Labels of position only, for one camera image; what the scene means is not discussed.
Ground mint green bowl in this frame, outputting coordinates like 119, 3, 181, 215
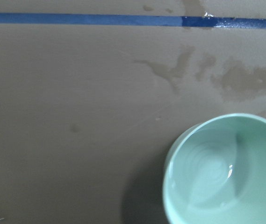
162, 113, 266, 224

